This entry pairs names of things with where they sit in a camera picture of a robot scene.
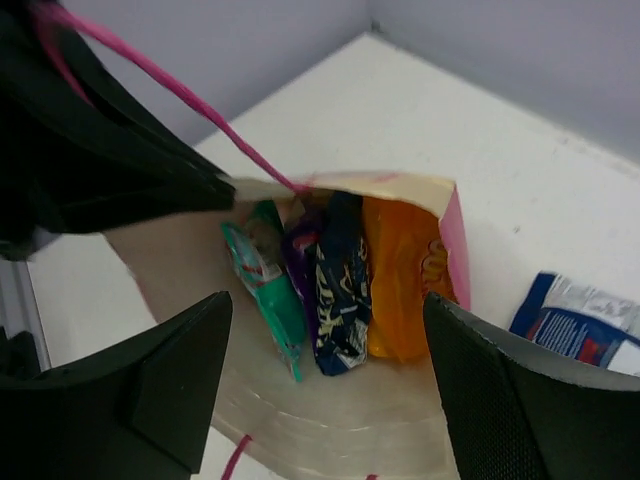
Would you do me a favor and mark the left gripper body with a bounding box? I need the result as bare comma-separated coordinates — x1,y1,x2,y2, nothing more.
1,1,65,260

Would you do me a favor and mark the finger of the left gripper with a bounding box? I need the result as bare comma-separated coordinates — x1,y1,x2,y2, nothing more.
38,24,223,181
29,144,235,234

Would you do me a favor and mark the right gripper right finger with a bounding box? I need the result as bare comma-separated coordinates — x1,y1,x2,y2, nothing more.
423,293,639,479

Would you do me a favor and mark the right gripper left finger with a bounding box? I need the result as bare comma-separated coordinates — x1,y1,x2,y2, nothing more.
1,292,233,479

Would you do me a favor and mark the pink beige paper bag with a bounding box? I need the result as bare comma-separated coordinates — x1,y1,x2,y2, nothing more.
39,4,472,480

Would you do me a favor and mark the dark blue snack packet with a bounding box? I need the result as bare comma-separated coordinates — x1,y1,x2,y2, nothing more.
509,272,639,376

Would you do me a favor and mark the dark blue chips bag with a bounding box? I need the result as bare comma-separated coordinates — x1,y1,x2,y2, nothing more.
315,192,372,376

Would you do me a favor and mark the teal snack packet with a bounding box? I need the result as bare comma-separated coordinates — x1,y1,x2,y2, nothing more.
220,200,307,382

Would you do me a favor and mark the orange yellow snack packet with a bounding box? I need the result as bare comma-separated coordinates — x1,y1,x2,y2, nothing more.
362,197,457,363

